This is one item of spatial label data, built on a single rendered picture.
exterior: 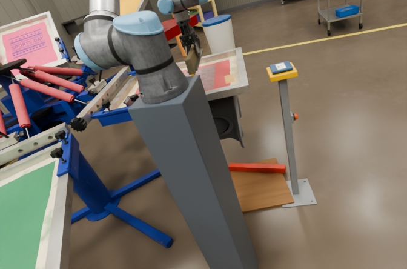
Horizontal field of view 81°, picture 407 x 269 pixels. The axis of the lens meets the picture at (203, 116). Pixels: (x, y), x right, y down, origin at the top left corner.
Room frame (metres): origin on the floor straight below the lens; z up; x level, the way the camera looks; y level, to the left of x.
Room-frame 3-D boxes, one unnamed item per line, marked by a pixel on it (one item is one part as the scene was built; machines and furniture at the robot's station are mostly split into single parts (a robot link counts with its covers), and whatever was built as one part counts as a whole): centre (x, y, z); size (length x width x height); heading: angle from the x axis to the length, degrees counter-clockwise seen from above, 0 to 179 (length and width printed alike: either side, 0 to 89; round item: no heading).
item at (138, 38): (0.69, 0.09, 1.37); 0.13 x 0.12 x 0.14; 64
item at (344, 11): (3.99, -2.74, 0.46); 0.98 x 0.57 x 0.93; 155
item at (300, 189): (1.09, -0.45, 0.48); 0.22 x 0.22 x 0.96; 76
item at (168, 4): (1.19, -0.03, 1.39); 0.11 x 0.11 x 0.08; 64
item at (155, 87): (0.69, 0.09, 1.25); 0.15 x 0.15 x 0.10
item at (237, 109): (1.28, -0.21, 0.74); 0.45 x 0.03 x 0.43; 166
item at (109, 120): (1.13, 0.37, 0.98); 0.30 x 0.05 x 0.07; 76
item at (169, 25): (2.62, 0.11, 1.06); 0.61 x 0.46 x 0.12; 136
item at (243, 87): (1.35, 0.07, 0.97); 0.79 x 0.58 x 0.04; 76
